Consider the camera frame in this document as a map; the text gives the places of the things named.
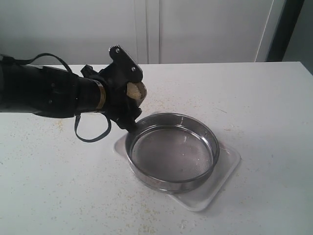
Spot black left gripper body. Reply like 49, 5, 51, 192
99, 62, 128, 117

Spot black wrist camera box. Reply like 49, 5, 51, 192
81, 65, 98, 78

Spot white plastic tray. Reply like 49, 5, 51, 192
113, 134, 241, 212

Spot yellow grain mixture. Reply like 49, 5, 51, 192
126, 82, 142, 100

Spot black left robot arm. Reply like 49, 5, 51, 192
0, 45, 147, 132

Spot stainless steel cup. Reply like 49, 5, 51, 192
135, 82, 147, 107

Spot round steel mesh sieve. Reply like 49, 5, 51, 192
124, 113, 220, 194

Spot white cabinet doors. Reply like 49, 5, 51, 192
0, 0, 285, 64

